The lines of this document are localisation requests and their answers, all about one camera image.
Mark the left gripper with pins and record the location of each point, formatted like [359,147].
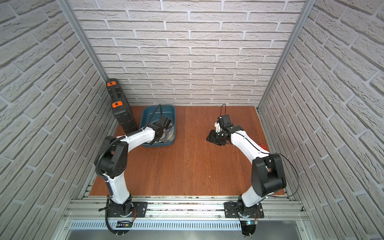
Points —
[167,130]

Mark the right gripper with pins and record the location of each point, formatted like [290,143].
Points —
[212,138]

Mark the blue cartoon animals coaster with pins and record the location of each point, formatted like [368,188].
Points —
[170,133]

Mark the teal storage box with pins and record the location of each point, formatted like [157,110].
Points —
[149,113]

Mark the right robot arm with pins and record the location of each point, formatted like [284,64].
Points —
[268,175]

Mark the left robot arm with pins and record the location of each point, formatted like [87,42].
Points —
[111,161]

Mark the black orange tool case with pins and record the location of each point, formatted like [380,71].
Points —
[120,107]

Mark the red handled tool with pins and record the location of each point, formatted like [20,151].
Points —
[264,147]

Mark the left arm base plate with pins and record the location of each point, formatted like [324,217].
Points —
[129,209]

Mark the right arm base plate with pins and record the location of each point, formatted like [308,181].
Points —
[243,210]

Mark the aluminium rail frame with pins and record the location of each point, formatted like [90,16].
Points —
[180,213]

